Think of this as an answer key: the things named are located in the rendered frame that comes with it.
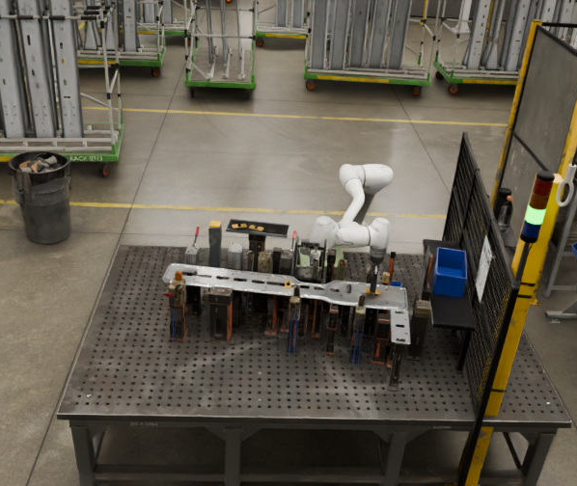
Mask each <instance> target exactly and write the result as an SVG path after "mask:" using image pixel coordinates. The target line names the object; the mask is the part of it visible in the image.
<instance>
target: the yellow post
mask: <svg viewBox="0 0 577 486"><path fill-rule="evenodd" d="M553 175H555V180H554V183H553V187H552V190H551V194H550V197H549V201H548V204H547V207H546V210H545V214H544V217H543V221H542V225H541V228H540V232H539V235H538V240H537V242H536V243H534V244H533V246H532V248H531V250H530V251H529V255H528V257H527V261H526V265H525V268H524V272H523V274H524V275H523V276H522V280H521V286H520V290H519V292H518V296H517V299H516V303H515V307H514V310H513V314H512V317H511V321H510V324H509V327H508V333H507V337H506V341H505V344H504V348H503V351H502V355H501V359H500V361H499V365H498V368H497V372H496V376H495V379H494V383H493V386H492V390H491V394H490V396H489V400H488V403H487V407H486V411H485V414H484V415H485V416H492V417H497V416H498V412H499V409H500V406H501V402H502V399H503V395H504V392H505V388H506V385H507V382H508V377H509V373H510V370H511V366H512V363H513V359H514V356H515V353H516V349H517V346H518V342H519V339H520V336H521V333H522V330H523V326H524V323H525V319H526V316H527V312H528V309H529V306H530V303H531V300H532V296H533V293H534V289H535V286H536V280H537V277H538V273H539V270H540V266H541V263H542V261H543V257H544V254H545V250H546V247H547V243H548V240H549V237H550V233H551V230H552V227H553V224H554V220H555V217H556V214H557V210H558V207H559V205H558V204H557V201H556V196H557V191H558V188H559V185H560V183H561V182H562V181H563V179H562V177H561V176H560V175H559V174H553ZM524 243H525V242H524V241H522V240H521V239H520V236H519V240H518V243H517V247H516V251H515V255H514V259H513V262H512V265H511V269H512V272H513V275H514V278H515V275H516V272H517V268H518V264H519V261H520V258H521V253H522V251H523V247H524ZM492 432H493V427H482V428H481V431H480V434H479V437H478V441H477V444H476V448H475V452H474V455H473V459H472V462H471V466H470V470H469V472H468V476H467V479H466V483H465V486H477V485H478V481H479V478H480V472H481V468H482V465H483V462H484V458H485V455H486V452H487V449H488V446H489V442H490V437H491V434H492ZM471 433H472V431H470V434H469V438H468V440H467V443H466V445H465V447H464V449H463V452H462V455H461V458H460V462H459V466H458V467H459V471H460V472H461V469H462V466H463V462H464V458H465V454H466V451H467V447H468V444H469V441H470V437H471Z"/></svg>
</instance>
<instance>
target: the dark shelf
mask: <svg viewBox="0 0 577 486"><path fill-rule="evenodd" d="M423 246H424V255H426V250H427V246H429V253H430V254H432V256H433V258H432V263H431V268H430V273H429V278H428V283H427V286H428V287H430V292H431V293H430V298H429V302H430V307H431V319H432V326H433V328H442V329H451V330H459V331H467V332H475V331H476V324H475V319H474V315H473V310H472V306H471V301H470V296H469V291H468V287H467V283H465V286H464V291H463V295H462V298H457V297H452V296H446V295H440V294H434V293H433V277H434V264H435V259H436V254H437V248H438V247H441V248H447V249H454V250H459V246H458V242H451V241H442V240H432V239H424V241H423Z"/></svg>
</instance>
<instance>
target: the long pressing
mask: <svg viewBox="0 0 577 486"><path fill-rule="evenodd" d="M178 270H179V271H181V272H182V273H190V274H193V276H184V275H182V278H183V279H185V285H194V286H202V287H212V286H220V287H229V288H233V289H234V290H237V291H246V292H255V293H263V294H272V295H281V296H289V297H291V294H292V293H293V287H292V288H291V289H285V287H284V286H280V285H272V284H267V283H268V282H270V283H278V284H285V283H286V281H292V284H299V285H305V286H308V287H309V288H308V289H307V288H300V294H301V298H307V299H316V300H322V301H325V302H328V303H331V304H334V305H343V306H351V307H356V304H358V298H359V293H360V292H365V289H366V288H367V289H370V288H371V284H370V283H356V282H348V281H339V280H335V281H333V282H330V283H326V284H319V283H302V282H299V281H298V280H296V279H295V278H294V277H292V276H285V275H276V274H267V273H258V272H249V271H240V270H232V269H223V268H213V267H204V266H196V265H187V264H178V263H172V264H170V265H169V266H168V268H167V270H166V272H165V274H164V275H163V277H162V281H163V282H164V283H168V284H169V283H170V282H171V280H172V278H174V277H175V274H176V271H178ZM198 270H199V271H198ZM195 271H197V272H198V276H194V272H195ZM199 275H209V276H211V278H202V277H199ZM217 277H226V278H229V279H228V280H219V279H216V278H217ZM268 278H269V279H268ZM234 279H243V280H247V282H238V281H235V280H234ZM252 281H261V282H264V283H252ZM348 284H351V286H352V289H351V293H346V292H345V290H346V286H347V285H348ZM315 287H322V288H324V290H315ZM330 289H338V290H339V292H334V291H330ZM386 289H388V290H386ZM375 290H380V294H377V295H375V294H370V293H366V292H365V293H366V301H365V305H366V308H369V309H378V310H386V311H389V310H390V309H394V310H403V311H407V310H408V301H407V291H406V289H405V288H403V287H400V286H391V285H383V284H377V285H376V289H375ZM341 295H342V296H341ZM386 303H388V304H386Z"/></svg>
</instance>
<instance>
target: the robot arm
mask: <svg viewBox="0 0 577 486"><path fill-rule="evenodd" d="M339 177H340V181H341V184H342V186H343V188H344V189H345V190H346V192H347V193H348V194H349V195H350V196H351V197H352V198H353V202H352V204H351V205H350V207H349V208H348V210H347V212H346V213H345V215H344V216H343V219H342V220H341V221H340V222H337V223H336V222H334V220H332V219H331V218H329V217H326V216H321V217H318V218H317V219H316V220H315V221H314V223H313V225H312V228H311V232H310V242H311V243H313V242H315V243H320V246H319V247H324V241H325V239H327V247H326V250H328V249H332V247H335V246H337V245H339V246H341V247H345V248H359V247H364V246H370V255H371V257H370V261H371V262H372V277H371V288H370V292H371V293H375V289H376V282H377V275H378V271H379V267H380V265H379V264H380V263H382V262H383V261H384V257H385V256H386V251H387V245H388V243H389V240H390V233H391V227H390V223H389V222H388V220H386V219H384V218H376V219H375V220H374V221H373V222H372V224H371V225H370V226H368V225H367V224H366V223H365V222H364V219H365V216H366V214H367V212H368V210H369V207H370V205H371V202H372V200H373V197H374V195H375V194H376V193H377V192H379V191H380V190H381V189H382V188H384V187H385V186H388V185H389V184H391V182H392V181H393V171H392V170H391V169H390V168H389V167H387V166H385V165H380V164H369V165H362V166H352V165H348V164H345V165H343V166H341V168H340V175H339Z"/></svg>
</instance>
